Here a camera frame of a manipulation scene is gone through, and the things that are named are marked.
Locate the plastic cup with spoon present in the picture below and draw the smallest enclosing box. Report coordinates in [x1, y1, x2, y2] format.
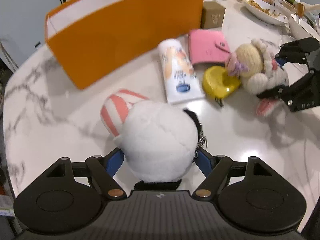
[273, 0, 305, 19]

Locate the pink card wallet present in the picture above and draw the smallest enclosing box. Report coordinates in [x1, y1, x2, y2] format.
[188, 29, 231, 65]

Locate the orange storage box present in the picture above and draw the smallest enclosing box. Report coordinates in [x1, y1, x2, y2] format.
[44, 0, 203, 89]

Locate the white bowl with spoon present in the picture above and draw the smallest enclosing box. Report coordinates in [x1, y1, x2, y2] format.
[289, 14, 320, 41]

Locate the crochet bunny doll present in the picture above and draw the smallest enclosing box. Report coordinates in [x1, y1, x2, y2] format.
[224, 38, 290, 117]

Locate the white lotion tube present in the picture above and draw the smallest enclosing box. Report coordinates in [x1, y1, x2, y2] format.
[157, 39, 204, 104]

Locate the yellow tape measure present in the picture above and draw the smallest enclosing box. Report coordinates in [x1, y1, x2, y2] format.
[202, 66, 241, 107]

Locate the small brown cardboard box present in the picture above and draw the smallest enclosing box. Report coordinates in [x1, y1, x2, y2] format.
[201, 1, 226, 29]

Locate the white bowl of fries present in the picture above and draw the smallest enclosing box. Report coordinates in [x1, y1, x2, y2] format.
[242, 0, 289, 25]

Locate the white panda plush toy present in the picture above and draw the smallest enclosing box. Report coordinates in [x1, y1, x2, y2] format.
[100, 89, 202, 191]

